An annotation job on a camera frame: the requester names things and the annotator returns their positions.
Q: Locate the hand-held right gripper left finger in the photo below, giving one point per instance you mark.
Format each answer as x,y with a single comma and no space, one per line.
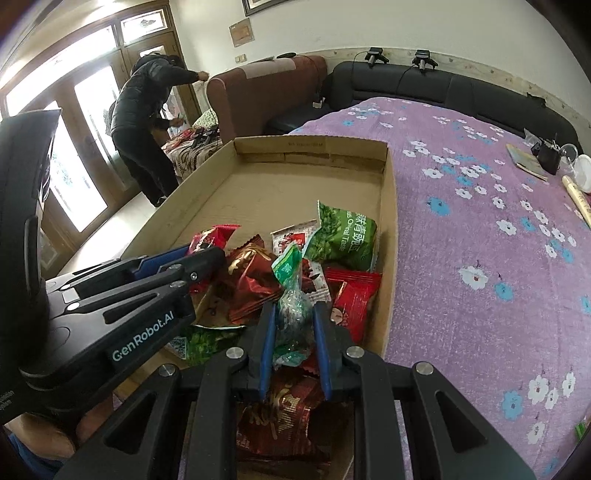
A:
267,350

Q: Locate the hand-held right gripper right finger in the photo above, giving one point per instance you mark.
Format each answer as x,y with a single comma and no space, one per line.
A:
322,350

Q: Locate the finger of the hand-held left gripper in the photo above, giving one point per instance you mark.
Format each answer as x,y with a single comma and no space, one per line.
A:
184,272
157,263

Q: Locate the clear green candy bag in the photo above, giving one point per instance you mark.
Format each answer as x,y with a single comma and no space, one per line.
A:
291,304

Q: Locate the bright red snack packet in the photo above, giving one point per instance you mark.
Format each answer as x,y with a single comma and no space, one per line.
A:
355,300

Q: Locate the dark red gold-print packet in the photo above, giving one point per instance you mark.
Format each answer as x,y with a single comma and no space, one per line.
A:
251,281

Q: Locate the green pea snack packet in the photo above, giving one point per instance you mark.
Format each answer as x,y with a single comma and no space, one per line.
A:
341,235

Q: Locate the cardboard box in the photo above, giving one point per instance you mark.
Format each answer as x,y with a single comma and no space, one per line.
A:
277,184

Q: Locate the person's left hand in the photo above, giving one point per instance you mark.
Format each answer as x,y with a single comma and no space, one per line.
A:
51,434

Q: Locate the red picture snack packet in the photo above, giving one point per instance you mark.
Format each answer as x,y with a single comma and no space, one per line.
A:
210,240

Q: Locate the large dark red packet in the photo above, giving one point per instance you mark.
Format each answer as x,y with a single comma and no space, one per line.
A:
291,415

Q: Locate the red and white snack packet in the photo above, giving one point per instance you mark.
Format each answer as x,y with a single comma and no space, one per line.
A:
288,240

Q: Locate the floral cushioned bench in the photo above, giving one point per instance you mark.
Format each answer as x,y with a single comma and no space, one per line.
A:
189,154

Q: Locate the spare black gripper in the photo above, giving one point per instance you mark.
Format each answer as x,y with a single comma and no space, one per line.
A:
203,134
425,60
376,56

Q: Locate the wooden glass door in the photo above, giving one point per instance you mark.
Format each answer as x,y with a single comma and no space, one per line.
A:
69,87

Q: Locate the purple floral blanket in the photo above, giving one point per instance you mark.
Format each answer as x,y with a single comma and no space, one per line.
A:
461,254

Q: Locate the brown armchair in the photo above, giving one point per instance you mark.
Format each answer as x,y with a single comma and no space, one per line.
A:
249,97

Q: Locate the green notebook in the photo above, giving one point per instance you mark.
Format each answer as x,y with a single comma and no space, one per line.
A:
526,161

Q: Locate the black leather sofa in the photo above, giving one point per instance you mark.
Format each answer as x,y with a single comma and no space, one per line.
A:
415,87

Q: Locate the black cup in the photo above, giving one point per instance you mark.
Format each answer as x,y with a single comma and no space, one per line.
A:
547,157

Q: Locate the cream tube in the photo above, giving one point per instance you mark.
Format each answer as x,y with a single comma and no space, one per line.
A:
577,198

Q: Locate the clear glass bulb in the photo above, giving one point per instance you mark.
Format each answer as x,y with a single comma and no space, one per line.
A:
569,151

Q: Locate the wooden wall plaque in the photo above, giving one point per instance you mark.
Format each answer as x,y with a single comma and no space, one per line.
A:
241,32

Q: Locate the framed wall picture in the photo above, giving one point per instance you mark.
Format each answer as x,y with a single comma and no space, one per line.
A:
272,5

